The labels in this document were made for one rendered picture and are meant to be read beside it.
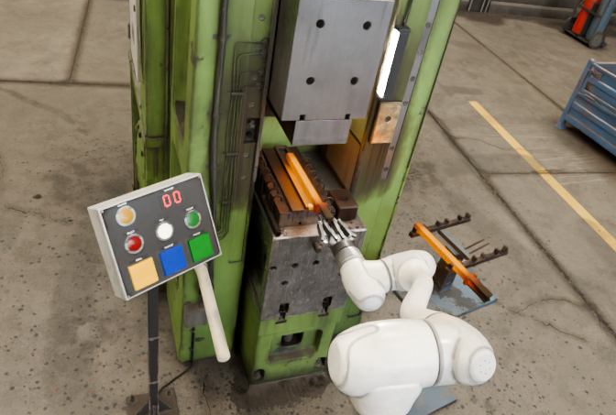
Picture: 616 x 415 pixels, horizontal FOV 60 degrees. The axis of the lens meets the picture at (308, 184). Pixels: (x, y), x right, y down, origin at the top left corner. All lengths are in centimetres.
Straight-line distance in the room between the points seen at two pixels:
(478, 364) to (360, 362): 22
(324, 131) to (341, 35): 33
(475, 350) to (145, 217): 99
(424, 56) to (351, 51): 40
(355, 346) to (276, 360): 150
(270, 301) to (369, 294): 67
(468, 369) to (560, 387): 210
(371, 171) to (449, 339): 117
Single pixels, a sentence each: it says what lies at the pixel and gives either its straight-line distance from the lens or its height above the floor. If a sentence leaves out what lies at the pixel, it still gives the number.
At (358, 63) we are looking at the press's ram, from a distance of 172.
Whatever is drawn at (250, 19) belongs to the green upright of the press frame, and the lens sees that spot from 170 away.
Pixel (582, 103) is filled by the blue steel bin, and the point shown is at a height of 33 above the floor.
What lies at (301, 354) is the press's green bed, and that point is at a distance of 257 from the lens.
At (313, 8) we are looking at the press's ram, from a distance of 159.
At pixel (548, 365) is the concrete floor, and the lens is 326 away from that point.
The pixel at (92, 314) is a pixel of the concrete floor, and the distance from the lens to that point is 291.
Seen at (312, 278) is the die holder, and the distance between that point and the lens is 215.
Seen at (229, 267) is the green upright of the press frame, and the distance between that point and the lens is 226.
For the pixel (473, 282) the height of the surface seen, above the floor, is 94.
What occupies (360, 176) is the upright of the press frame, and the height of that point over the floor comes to 102.
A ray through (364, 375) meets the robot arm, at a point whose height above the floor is 136.
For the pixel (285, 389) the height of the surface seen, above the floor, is 0.
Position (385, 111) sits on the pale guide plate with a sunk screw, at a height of 133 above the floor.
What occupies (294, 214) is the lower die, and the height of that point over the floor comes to 97.
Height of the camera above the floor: 219
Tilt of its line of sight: 35 degrees down
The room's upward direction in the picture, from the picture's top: 11 degrees clockwise
